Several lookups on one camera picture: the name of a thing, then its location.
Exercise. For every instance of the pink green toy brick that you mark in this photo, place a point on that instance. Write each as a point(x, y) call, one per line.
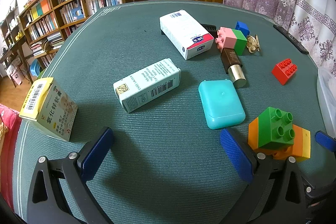
point(231, 38)

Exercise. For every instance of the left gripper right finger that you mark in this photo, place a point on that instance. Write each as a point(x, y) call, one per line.
point(274, 193)

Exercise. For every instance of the green orange toy brick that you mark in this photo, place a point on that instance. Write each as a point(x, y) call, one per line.
point(272, 130)

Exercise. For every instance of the orange yellow toy brick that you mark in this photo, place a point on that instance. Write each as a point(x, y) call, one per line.
point(301, 149)

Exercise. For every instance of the white red blue box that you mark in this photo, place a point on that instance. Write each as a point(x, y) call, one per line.
point(187, 48)

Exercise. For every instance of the gold metal keychain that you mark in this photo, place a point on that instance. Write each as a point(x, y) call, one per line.
point(253, 44)

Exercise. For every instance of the wooden bookshelf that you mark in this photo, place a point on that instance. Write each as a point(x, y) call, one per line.
point(44, 25)

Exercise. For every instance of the black comb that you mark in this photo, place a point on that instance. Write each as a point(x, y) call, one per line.
point(208, 27)

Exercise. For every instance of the brown gold cosmetic tube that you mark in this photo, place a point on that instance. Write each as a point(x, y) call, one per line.
point(233, 67)

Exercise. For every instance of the red toy brick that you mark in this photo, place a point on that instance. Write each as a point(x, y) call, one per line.
point(284, 71)

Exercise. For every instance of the blue toy brick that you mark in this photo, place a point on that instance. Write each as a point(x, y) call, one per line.
point(243, 28)

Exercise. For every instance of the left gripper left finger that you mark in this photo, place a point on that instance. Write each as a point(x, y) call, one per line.
point(47, 202)

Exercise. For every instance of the black smartphone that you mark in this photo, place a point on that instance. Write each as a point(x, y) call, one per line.
point(292, 39)

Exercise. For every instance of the green table mat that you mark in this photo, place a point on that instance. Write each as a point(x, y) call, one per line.
point(165, 165)

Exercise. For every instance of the teal plastic case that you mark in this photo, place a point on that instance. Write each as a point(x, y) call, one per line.
point(221, 105)

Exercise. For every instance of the clear plastic bowl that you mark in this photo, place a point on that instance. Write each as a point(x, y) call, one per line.
point(326, 99)

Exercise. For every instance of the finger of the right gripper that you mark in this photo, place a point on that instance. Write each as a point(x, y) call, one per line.
point(325, 141)

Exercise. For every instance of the yellow medicine box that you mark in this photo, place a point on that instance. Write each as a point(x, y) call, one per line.
point(49, 108)

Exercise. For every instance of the white green medicine box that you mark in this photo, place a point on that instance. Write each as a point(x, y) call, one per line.
point(147, 84)

